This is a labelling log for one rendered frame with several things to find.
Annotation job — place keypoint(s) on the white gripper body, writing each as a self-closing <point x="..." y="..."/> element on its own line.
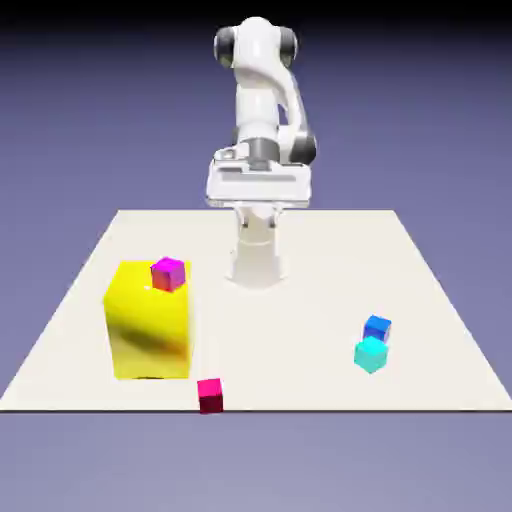
<point x="258" y="188"/>

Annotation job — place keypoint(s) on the small blue cube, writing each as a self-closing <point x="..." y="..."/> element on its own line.
<point x="377" y="327"/>

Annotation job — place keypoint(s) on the small red cube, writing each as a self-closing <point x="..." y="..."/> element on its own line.
<point x="210" y="396"/>

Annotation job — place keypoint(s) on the small cyan cube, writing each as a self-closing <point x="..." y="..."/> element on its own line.
<point x="370" y="355"/>

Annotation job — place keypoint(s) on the small magenta cube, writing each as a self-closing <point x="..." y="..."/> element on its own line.
<point x="168" y="275"/>

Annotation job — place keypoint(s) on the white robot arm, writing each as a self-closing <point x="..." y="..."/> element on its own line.
<point x="256" y="80"/>

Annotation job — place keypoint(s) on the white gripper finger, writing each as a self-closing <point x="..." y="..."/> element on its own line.
<point x="243" y="216"/>
<point x="274" y="215"/>

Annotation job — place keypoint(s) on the large yellow box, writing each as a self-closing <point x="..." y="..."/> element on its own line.
<point x="150" y="328"/>

